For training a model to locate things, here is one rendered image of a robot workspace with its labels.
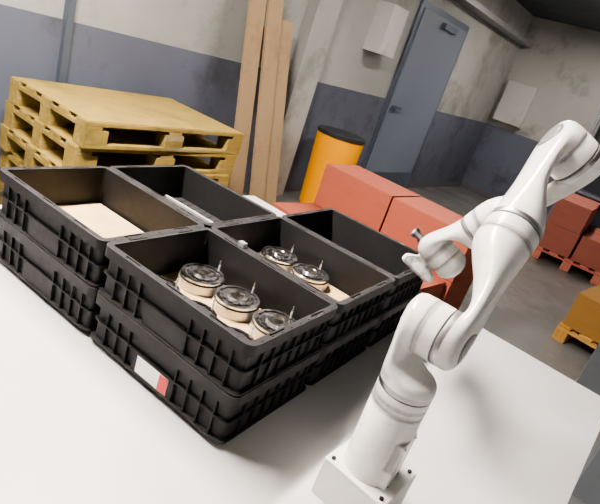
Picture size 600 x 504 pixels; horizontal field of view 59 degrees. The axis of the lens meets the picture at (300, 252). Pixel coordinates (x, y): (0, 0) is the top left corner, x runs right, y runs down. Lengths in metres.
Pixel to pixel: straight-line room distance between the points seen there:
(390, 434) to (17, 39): 2.98
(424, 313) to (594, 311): 3.52
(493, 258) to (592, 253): 5.68
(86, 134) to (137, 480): 1.95
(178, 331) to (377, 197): 2.47
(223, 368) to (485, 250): 0.48
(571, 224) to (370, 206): 3.52
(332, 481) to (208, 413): 0.25
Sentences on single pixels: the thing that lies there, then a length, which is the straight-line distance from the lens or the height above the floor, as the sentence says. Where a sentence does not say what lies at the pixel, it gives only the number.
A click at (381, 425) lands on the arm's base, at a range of 0.89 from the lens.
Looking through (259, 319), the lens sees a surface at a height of 0.86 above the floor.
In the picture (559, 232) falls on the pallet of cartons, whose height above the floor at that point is 0.36.
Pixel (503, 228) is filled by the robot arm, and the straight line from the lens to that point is 0.89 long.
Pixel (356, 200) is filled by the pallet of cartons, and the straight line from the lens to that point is 3.41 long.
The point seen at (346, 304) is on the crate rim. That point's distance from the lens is 1.14.
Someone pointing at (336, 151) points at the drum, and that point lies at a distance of 4.87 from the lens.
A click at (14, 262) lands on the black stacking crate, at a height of 0.73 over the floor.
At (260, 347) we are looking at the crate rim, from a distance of 0.90.
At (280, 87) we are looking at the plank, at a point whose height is 1.02.
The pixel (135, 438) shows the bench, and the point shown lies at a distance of 1.01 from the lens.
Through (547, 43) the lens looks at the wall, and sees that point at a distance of 9.31.
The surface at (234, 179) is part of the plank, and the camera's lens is 4.11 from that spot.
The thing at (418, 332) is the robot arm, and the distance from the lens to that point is 0.81.
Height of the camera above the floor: 1.40
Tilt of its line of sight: 21 degrees down
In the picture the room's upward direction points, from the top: 19 degrees clockwise
